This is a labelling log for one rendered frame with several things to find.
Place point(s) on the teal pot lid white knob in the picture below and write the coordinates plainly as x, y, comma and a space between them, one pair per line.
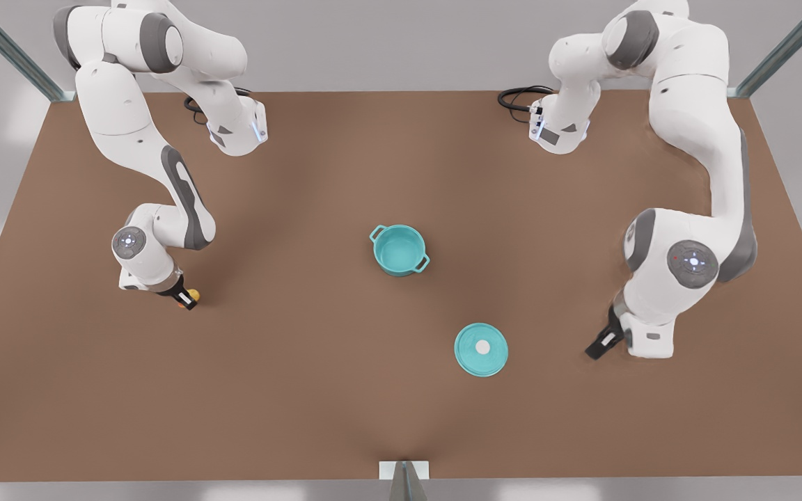
481, 349

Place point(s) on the silver frame post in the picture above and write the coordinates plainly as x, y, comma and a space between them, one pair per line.
787, 45
405, 480
4, 45

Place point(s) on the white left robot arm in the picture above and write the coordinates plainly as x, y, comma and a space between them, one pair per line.
693, 125

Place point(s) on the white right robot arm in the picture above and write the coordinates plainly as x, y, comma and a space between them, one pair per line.
122, 104

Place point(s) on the teal cooking pot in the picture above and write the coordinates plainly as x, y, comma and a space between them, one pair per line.
399, 250

